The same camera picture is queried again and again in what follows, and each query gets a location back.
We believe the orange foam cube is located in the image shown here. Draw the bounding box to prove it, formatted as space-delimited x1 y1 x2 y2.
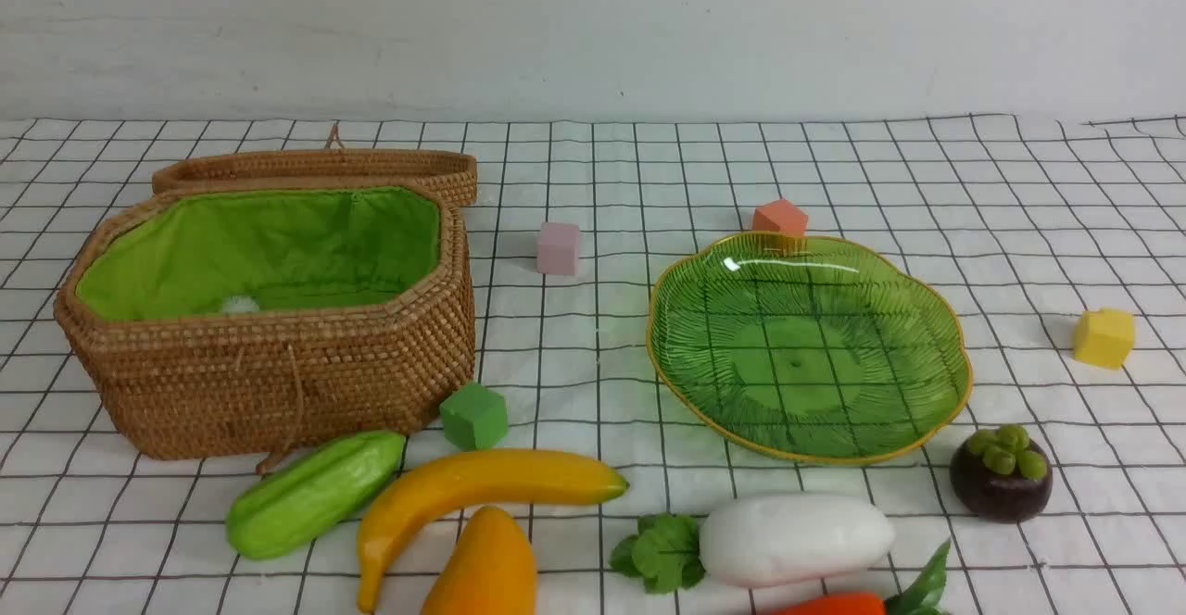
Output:
751 198 809 238

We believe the green foam cube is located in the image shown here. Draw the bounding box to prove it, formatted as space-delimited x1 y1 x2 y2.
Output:
439 382 510 451

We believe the dark purple mangosteen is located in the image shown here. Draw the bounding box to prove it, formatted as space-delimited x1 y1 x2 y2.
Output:
950 424 1054 525

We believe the yellow banana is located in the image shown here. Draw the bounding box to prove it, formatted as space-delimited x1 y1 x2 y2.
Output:
357 447 630 614

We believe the woven rattan basket lid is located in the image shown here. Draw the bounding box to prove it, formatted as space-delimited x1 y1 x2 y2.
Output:
151 124 479 207

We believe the green glass leaf plate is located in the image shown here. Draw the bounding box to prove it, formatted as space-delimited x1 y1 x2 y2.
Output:
648 232 974 466

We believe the green chayote squash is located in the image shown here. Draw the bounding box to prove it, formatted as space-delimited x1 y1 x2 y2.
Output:
224 431 406 560

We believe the yellow foam cube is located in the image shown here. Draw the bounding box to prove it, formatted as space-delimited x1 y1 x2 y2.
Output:
1072 307 1136 370

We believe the white radish with leaves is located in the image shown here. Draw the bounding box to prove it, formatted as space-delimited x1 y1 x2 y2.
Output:
610 492 895 594

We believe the orange carrot with leaves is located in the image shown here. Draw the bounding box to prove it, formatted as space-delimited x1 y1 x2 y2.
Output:
776 539 952 614

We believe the woven rattan basket green lining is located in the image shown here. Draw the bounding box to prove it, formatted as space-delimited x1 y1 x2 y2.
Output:
55 177 477 460

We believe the orange mango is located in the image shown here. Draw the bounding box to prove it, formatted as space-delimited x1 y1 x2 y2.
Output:
421 506 538 614

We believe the pink foam cube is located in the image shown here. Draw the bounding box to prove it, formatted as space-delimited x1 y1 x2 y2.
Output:
536 222 582 276

